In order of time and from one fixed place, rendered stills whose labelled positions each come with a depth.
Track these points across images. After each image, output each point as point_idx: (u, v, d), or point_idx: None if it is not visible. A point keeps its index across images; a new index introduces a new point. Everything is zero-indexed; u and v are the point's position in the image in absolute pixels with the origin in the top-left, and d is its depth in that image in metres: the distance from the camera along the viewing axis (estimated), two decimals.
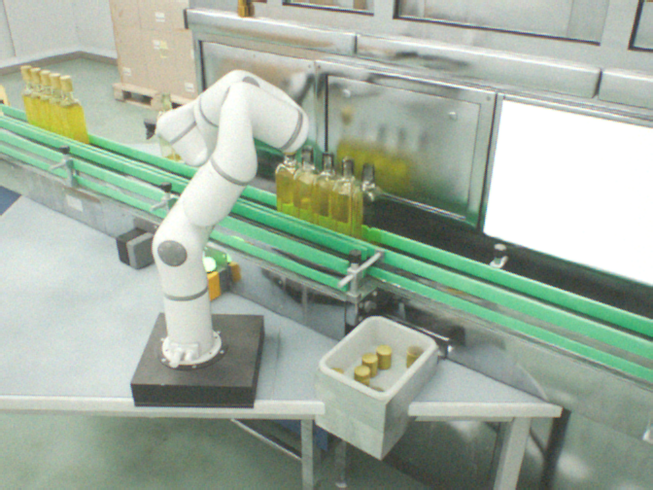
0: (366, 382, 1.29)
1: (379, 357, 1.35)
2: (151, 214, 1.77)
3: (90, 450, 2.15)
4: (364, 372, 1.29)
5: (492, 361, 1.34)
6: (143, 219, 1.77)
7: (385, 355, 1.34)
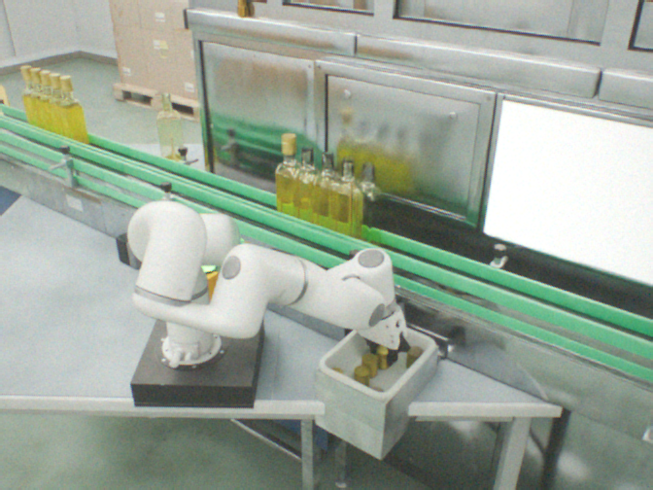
0: (366, 382, 1.29)
1: (379, 357, 1.35)
2: None
3: (90, 450, 2.15)
4: (364, 372, 1.29)
5: (492, 361, 1.34)
6: None
7: (385, 355, 1.34)
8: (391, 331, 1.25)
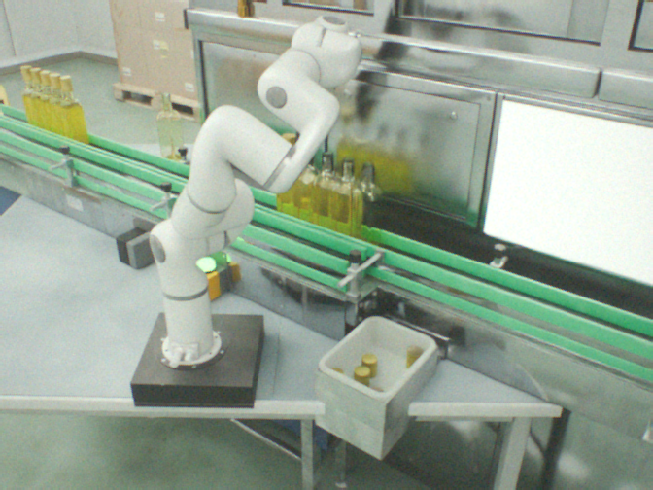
0: (366, 382, 1.29)
1: None
2: (151, 214, 1.77)
3: (90, 450, 2.15)
4: (364, 372, 1.29)
5: (492, 361, 1.34)
6: (143, 219, 1.77)
7: None
8: (334, 91, 1.43)
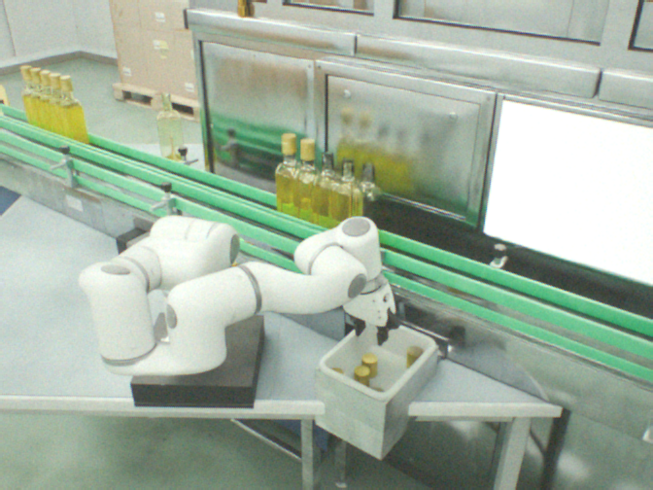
0: (366, 382, 1.29)
1: (313, 147, 1.48)
2: (151, 214, 1.77)
3: (90, 450, 2.15)
4: (364, 372, 1.29)
5: (492, 361, 1.34)
6: (143, 219, 1.77)
7: (315, 141, 1.48)
8: (378, 305, 1.18)
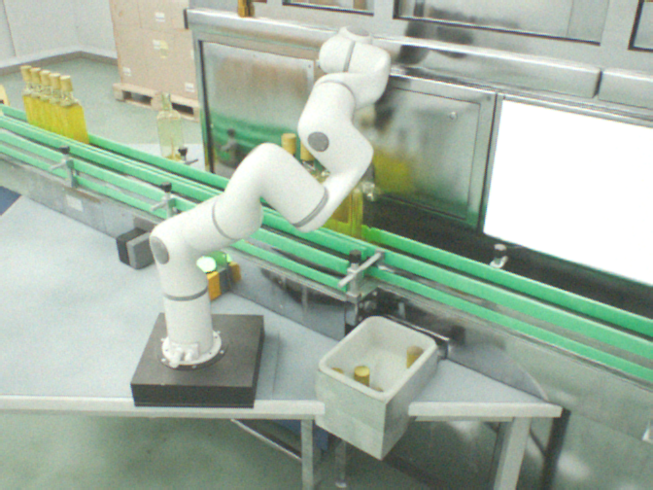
0: (366, 382, 1.29)
1: None
2: (151, 214, 1.77)
3: (90, 450, 2.15)
4: (364, 372, 1.29)
5: (492, 361, 1.34)
6: (143, 219, 1.77)
7: None
8: None
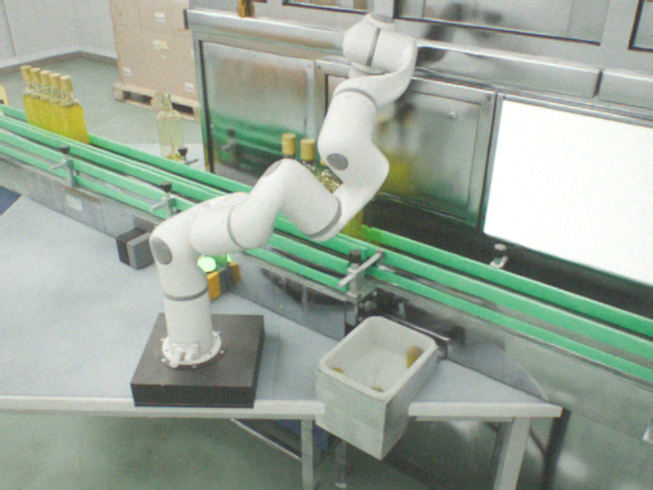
0: None
1: (313, 147, 1.48)
2: (151, 214, 1.77)
3: (90, 450, 2.15)
4: None
5: (492, 361, 1.34)
6: (143, 219, 1.77)
7: (315, 141, 1.48)
8: None
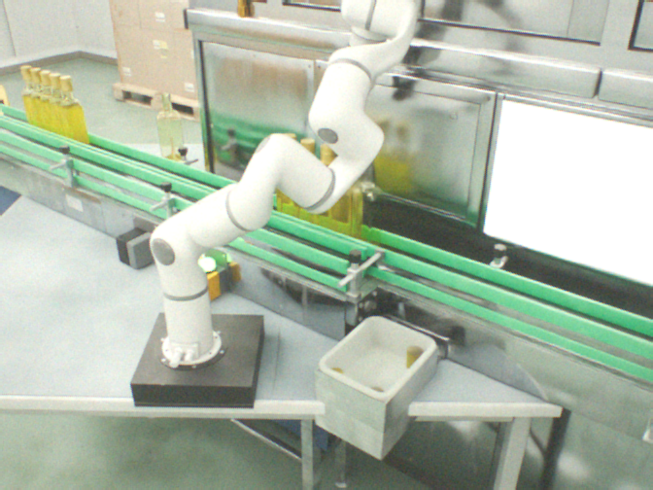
0: None
1: (313, 147, 1.48)
2: (151, 214, 1.77)
3: (90, 450, 2.15)
4: None
5: (492, 361, 1.34)
6: (143, 219, 1.77)
7: (315, 141, 1.48)
8: None
